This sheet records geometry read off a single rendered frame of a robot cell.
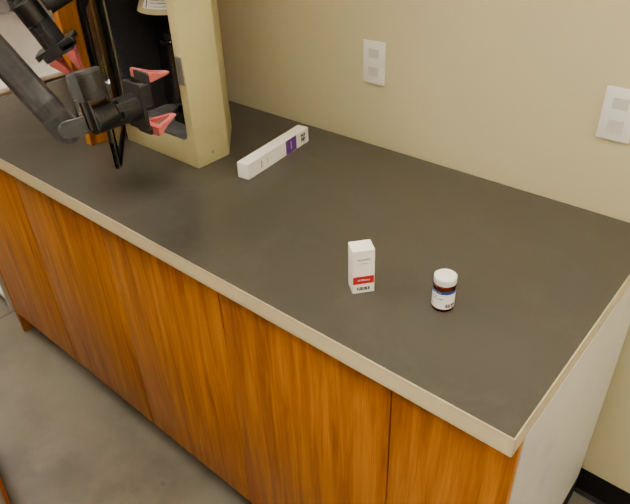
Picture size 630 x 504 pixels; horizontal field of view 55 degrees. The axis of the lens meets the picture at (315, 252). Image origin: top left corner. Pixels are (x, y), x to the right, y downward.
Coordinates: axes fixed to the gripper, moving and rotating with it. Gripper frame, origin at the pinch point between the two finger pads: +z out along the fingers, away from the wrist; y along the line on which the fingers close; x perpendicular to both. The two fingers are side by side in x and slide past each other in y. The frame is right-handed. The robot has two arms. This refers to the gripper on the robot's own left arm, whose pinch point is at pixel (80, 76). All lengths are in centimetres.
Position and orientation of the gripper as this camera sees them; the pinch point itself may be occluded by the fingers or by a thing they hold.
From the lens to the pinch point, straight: 163.4
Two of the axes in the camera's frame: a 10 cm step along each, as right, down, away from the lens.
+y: -8.7, 4.8, 1.0
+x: 2.0, 5.4, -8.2
